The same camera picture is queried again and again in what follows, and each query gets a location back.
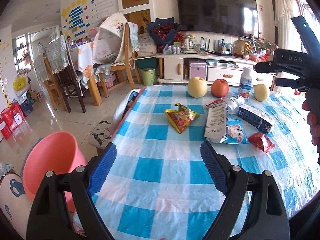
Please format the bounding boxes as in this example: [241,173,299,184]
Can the dark blue milk carton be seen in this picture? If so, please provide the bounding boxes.
[237,104,274,134]

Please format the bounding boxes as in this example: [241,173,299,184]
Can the red candy wrapper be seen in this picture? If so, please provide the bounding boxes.
[248,132,275,153]

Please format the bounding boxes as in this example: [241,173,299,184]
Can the white blue wrapper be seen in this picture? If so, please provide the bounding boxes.
[226,95,245,114]

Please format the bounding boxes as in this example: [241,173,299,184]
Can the blue cartoon mouse packet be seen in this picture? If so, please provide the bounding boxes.
[225,124,248,144]

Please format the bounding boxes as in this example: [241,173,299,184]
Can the white grey nutrition label bag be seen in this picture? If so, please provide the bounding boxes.
[204,101,227,144]

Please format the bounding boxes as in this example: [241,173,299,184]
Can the yellow chip bag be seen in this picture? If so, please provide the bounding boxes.
[164,103,200,134]

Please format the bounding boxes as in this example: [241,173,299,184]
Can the right hand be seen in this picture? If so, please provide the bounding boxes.
[302,101,320,145]

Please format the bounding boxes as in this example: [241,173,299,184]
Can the yellow pear right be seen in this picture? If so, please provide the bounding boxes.
[254,84,270,102]

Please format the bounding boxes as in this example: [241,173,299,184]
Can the white yogurt bottle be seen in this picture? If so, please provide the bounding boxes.
[238,67,252,100]

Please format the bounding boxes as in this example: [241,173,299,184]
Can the white lace curtain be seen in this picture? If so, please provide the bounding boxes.
[274,0,302,52]

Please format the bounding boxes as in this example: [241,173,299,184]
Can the pink plastic bucket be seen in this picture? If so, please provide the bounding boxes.
[21,131,87,201]

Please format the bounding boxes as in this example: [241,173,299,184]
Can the red apple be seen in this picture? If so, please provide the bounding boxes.
[211,79,229,98]

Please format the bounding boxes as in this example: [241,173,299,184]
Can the cat pattern stool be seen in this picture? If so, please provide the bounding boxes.
[88,116,121,150]

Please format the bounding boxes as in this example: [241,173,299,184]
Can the pink storage box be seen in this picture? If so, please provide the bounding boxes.
[189,59,207,80]

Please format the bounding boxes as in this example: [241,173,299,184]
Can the red gift boxes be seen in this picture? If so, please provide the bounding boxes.
[1,101,25,140]

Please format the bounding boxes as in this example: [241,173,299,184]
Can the blue checkered tablecloth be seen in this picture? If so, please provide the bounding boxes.
[92,86,319,239]

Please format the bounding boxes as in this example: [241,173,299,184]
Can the white electric kettle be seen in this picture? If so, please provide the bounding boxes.
[181,34,197,53]

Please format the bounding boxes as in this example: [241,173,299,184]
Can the black flat television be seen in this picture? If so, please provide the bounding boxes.
[177,0,259,38]

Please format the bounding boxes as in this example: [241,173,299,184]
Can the white tv cabinet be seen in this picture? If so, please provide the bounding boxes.
[156,53,276,87]

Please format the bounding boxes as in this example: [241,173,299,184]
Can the dark flower bouquet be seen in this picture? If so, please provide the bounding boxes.
[146,17,180,53]

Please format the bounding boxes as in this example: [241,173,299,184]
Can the green waste bin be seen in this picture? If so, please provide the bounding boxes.
[141,68,157,86]

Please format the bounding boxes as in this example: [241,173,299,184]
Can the dark wooden chair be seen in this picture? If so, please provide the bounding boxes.
[44,35,86,113]

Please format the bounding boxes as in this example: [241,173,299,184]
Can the wooden chair with cushion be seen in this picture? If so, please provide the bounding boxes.
[93,12,139,97]

